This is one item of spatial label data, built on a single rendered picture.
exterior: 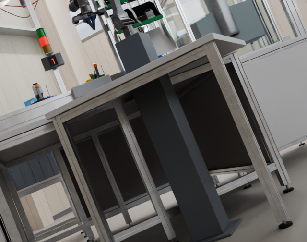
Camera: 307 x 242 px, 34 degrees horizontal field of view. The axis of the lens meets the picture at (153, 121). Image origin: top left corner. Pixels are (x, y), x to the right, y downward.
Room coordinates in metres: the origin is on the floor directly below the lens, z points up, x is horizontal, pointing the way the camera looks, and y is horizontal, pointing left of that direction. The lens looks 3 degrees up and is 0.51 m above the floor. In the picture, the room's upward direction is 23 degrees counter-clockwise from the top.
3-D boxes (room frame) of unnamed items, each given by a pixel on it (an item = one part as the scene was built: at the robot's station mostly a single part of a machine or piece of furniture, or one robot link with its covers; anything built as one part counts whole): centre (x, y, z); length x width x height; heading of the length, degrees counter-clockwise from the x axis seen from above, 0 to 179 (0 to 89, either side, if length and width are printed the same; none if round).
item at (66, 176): (4.33, -0.21, 0.43); 2.20 x 0.38 x 0.86; 104
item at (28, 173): (4.70, 1.31, 0.73); 0.62 x 0.42 x 0.23; 104
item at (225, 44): (2.55, -0.08, 0.84); 0.90 x 0.70 x 0.03; 68
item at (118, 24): (2.51, -0.05, 1.15); 0.09 x 0.07 x 0.06; 132
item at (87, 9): (2.69, 0.11, 1.33); 0.19 x 0.06 x 0.08; 104
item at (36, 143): (3.30, 0.31, 0.84); 1.50 x 1.41 x 0.03; 104
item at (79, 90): (2.64, 0.23, 0.93); 0.21 x 0.07 x 0.06; 104
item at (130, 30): (2.51, -0.06, 1.09); 0.07 x 0.07 x 0.06; 68
